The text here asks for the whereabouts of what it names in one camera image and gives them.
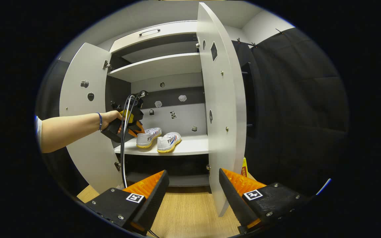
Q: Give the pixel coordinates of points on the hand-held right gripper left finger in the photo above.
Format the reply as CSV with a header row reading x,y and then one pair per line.
x,y
152,205

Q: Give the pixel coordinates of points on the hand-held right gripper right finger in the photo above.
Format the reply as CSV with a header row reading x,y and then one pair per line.
x,y
235,205

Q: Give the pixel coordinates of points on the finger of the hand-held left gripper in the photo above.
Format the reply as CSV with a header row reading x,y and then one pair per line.
x,y
137,129

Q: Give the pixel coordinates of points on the white shoe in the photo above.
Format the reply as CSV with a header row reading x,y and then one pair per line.
x,y
167,142
146,138

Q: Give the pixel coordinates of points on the white cabinet door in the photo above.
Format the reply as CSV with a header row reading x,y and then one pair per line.
x,y
78,99
223,99

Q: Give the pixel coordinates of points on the blue wrist band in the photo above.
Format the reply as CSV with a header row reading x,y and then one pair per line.
x,y
100,121

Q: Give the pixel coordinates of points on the yellow box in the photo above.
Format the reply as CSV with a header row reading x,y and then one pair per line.
x,y
244,168

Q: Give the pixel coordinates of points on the black backdrop cloth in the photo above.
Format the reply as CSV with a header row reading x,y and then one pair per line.
x,y
293,115

